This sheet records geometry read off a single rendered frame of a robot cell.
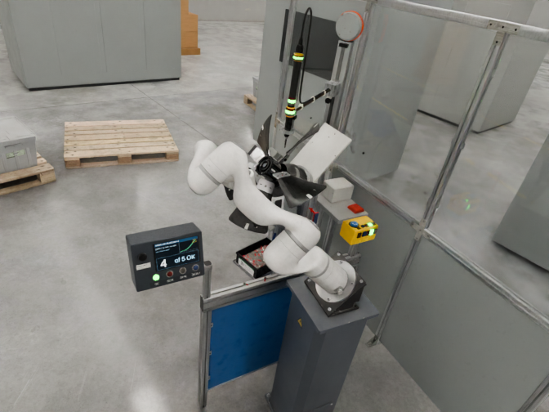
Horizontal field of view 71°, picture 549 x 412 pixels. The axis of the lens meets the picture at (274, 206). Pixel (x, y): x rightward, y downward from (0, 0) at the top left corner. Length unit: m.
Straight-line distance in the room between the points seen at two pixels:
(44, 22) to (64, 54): 0.49
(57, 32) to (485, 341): 6.63
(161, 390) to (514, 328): 1.88
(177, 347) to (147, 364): 0.20
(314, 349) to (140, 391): 1.16
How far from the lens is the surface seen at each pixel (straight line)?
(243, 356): 2.25
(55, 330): 2.92
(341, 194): 2.54
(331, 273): 1.55
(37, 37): 7.05
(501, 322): 2.18
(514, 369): 2.26
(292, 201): 1.84
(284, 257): 1.36
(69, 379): 2.67
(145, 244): 1.43
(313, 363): 1.83
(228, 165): 1.32
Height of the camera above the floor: 2.14
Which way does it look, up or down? 32 degrees down
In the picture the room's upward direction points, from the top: 8 degrees clockwise
